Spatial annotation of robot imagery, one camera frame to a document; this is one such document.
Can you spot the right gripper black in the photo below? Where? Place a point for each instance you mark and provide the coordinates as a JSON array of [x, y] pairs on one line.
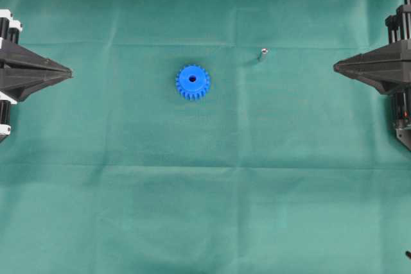
[[398, 26]]

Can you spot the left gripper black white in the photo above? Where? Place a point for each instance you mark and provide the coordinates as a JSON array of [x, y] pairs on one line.
[[18, 84]]

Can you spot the small silver metal shaft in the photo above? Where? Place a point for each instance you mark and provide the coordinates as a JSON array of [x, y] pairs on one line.
[[262, 55]]

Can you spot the blue plastic gear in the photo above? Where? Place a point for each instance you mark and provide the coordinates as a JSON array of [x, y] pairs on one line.
[[193, 82]]

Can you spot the green cloth mat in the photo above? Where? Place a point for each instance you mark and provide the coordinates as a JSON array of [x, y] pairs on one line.
[[285, 166]]

